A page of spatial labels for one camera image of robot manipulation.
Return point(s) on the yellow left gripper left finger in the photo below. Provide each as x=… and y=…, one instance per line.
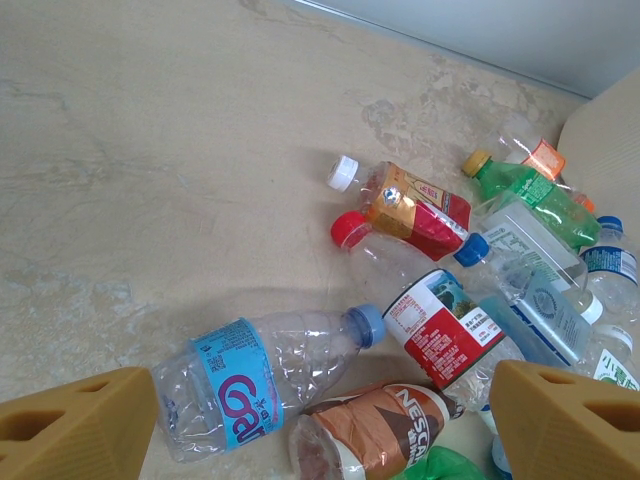
x=70, y=430

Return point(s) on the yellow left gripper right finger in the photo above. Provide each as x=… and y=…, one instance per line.
x=565, y=425

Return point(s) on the blue label bottle white cap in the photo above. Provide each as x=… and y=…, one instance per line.
x=501, y=457

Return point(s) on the lime label bottle white cap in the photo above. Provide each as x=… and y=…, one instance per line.
x=620, y=370

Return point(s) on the green soda bottle yellow cap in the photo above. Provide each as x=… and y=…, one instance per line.
x=540, y=192
x=440, y=465

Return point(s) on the clear bottle red white label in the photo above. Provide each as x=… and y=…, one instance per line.
x=440, y=335

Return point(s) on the clear bottle dark-blue label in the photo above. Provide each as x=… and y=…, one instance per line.
x=612, y=260

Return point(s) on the clear bottle light-blue label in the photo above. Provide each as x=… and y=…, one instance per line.
x=240, y=380

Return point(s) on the brown coffee bottle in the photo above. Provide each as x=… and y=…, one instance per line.
x=380, y=425

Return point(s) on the clear square bottle white cap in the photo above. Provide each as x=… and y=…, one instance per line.
x=530, y=235

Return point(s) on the tea bottle red gold label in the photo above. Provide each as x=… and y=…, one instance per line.
x=415, y=215

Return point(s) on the clear bottle orange label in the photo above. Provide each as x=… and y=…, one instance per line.
x=547, y=160

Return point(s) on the beige plastic bin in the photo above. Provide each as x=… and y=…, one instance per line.
x=610, y=140

